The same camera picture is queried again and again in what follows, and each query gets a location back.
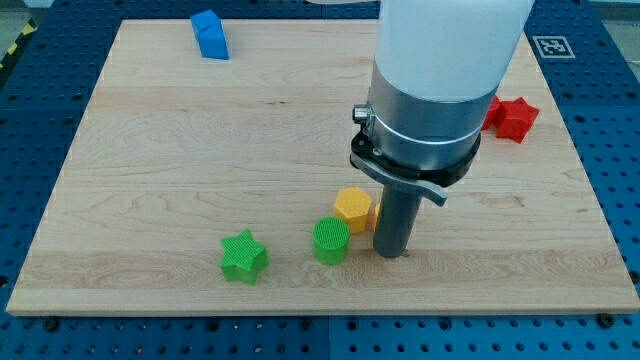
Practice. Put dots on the red block behind arm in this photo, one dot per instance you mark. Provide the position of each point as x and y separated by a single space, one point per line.
492 113

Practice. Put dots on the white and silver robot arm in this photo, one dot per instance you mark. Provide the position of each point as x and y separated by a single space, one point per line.
437 66

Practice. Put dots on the yellow hexagon block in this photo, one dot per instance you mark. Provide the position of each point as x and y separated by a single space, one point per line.
353 205

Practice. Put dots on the green cylinder block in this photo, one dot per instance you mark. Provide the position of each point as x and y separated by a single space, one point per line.
331 237

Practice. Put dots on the yellow block behind tool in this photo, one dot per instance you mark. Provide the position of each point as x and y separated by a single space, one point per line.
375 216

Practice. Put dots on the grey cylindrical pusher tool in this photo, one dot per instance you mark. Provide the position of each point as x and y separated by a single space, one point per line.
395 221

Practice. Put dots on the green star block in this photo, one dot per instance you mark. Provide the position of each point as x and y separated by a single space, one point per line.
243 258

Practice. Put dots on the wooden board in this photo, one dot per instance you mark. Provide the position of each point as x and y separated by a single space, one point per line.
176 152

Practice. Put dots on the blue block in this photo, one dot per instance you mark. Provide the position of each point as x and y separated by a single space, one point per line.
209 33

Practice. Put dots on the red star block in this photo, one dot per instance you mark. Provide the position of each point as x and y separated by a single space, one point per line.
515 119

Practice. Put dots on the fiducial marker tag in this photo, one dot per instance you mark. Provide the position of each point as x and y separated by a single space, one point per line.
553 47

